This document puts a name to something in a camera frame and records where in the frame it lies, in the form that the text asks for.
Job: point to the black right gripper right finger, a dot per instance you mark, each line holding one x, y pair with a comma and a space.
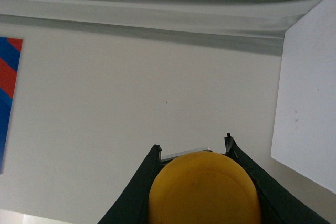
277, 204

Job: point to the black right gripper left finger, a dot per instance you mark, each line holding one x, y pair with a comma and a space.
133, 203

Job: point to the yellow push button switch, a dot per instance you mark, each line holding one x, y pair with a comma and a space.
203, 187

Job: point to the white pleated curtain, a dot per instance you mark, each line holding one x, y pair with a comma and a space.
256, 26

